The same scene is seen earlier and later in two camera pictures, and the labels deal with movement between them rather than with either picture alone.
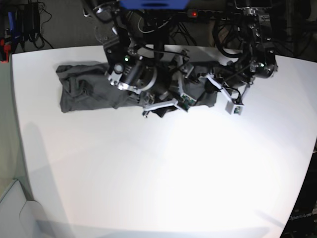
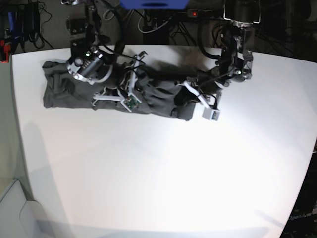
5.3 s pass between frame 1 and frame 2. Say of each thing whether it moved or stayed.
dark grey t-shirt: moved
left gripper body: moved
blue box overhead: stayed
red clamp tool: stayed
